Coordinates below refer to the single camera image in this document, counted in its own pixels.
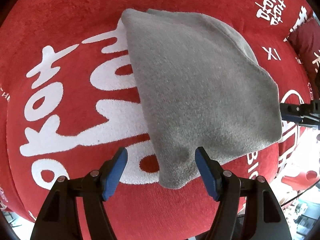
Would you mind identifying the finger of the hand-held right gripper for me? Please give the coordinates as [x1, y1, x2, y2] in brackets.
[297, 115, 320, 131]
[279, 101, 320, 122]

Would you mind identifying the dark red printed pillow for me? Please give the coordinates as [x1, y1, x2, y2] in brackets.
[287, 17, 320, 80]

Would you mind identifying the red printed blanket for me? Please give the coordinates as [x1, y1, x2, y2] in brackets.
[4, 0, 317, 240]

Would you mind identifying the red plastic stool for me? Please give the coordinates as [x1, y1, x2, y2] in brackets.
[281, 170, 318, 193]

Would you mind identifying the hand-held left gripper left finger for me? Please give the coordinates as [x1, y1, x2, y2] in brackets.
[30, 147, 128, 240]

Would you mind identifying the grey knit sweater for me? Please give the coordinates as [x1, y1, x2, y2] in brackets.
[121, 8, 283, 190]

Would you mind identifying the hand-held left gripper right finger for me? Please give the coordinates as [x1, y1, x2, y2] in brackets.
[195, 146, 293, 240]

